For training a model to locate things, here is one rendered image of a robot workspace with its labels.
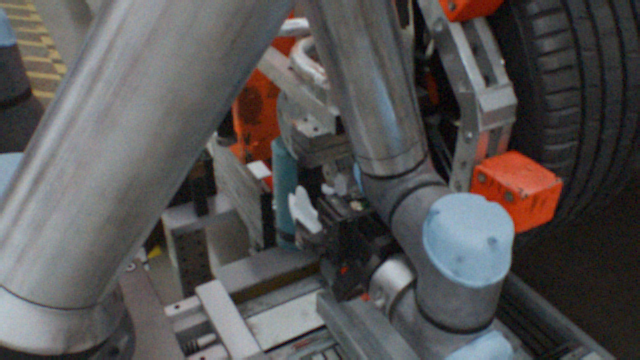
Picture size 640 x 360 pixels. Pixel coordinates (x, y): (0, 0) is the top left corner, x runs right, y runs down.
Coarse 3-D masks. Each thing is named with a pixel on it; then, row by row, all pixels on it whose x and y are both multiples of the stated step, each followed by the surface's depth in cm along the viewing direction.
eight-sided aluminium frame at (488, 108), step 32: (448, 32) 74; (480, 32) 76; (320, 64) 118; (448, 64) 76; (480, 64) 77; (480, 96) 73; (512, 96) 75; (480, 128) 74; (352, 160) 121; (480, 160) 78; (352, 192) 116
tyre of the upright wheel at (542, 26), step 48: (528, 0) 73; (576, 0) 75; (624, 0) 78; (528, 48) 74; (576, 48) 75; (624, 48) 78; (528, 96) 76; (576, 96) 75; (624, 96) 80; (528, 144) 79; (576, 144) 77; (624, 144) 83; (576, 192) 84; (528, 240) 90
